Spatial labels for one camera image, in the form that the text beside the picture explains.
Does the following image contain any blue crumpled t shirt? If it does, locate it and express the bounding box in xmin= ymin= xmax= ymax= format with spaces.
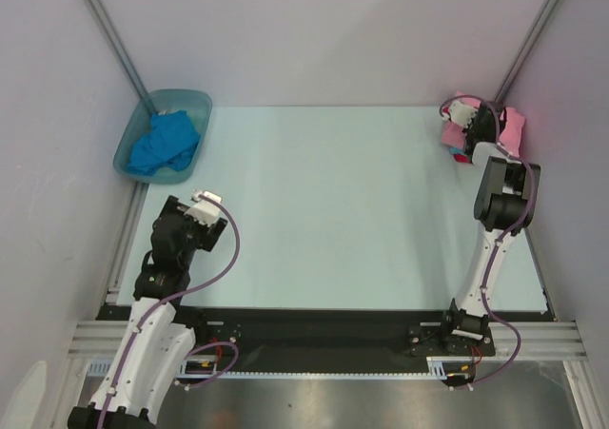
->
xmin=127 ymin=110 xmax=201 ymax=176

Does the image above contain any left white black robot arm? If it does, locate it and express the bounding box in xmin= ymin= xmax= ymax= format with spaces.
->
xmin=67 ymin=191 xmax=228 ymax=428

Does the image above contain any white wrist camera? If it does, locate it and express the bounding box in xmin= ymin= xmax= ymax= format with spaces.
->
xmin=441 ymin=100 xmax=478 ymax=128
xmin=186 ymin=190 xmax=223 ymax=225

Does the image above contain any left slotted cable duct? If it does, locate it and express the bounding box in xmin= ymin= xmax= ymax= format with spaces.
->
xmin=87 ymin=359 xmax=219 ymax=380

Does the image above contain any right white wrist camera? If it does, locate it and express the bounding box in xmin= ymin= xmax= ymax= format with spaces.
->
xmin=441 ymin=100 xmax=478 ymax=128

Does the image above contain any pink t shirt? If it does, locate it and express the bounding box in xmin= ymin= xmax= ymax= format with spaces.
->
xmin=439 ymin=91 xmax=525 ymax=157

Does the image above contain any left aluminium corner post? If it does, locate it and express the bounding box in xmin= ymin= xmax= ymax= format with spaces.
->
xmin=84 ymin=0 xmax=148 ymax=100

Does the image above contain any slotted cable duct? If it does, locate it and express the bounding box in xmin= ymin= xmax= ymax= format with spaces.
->
xmin=427 ymin=356 xmax=481 ymax=380
xmin=87 ymin=359 xmax=219 ymax=380

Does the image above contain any teal plastic bin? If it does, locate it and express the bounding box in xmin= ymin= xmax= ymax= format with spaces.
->
xmin=113 ymin=89 xmax=212 ymax=185

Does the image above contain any red folded t shirt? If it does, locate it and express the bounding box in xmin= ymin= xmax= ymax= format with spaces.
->
xmin=452 ymin=153 xmax=472 ymax=165

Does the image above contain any front aluminium rail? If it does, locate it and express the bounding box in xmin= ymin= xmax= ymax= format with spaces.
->
xmin=68 ymin=321 xmax=587 ymax=361

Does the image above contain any aluminium corner post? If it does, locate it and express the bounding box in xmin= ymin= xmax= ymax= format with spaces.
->
xmin=84 ymin=0 xmax=148 ymax=100
xmin=494 ymin=0 xmax=562 ymax=103

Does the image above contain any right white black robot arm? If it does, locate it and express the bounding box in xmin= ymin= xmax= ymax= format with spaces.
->
xmin=439 ymin=94 xmax=540 ymax=354

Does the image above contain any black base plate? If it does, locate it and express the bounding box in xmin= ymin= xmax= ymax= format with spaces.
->
xmin=94 ymin=304 xmax=558 ymax=374

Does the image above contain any right aluminium corner post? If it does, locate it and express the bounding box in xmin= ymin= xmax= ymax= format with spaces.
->
xmin=494 ymin=0 xmax=562 ymax=103

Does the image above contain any right slotted cable duct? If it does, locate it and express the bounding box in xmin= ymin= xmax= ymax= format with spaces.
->
xmin=427 ymin=356 xmax=481 ymax=380

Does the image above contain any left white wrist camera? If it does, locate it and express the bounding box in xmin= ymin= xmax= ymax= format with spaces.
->
xmin=186 ymin=190 xmax=223 ymax=225

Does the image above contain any teal folded t shirt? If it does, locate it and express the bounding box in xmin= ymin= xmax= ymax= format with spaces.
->
xmin=449 ymin=147 xmax=467 ymax=158

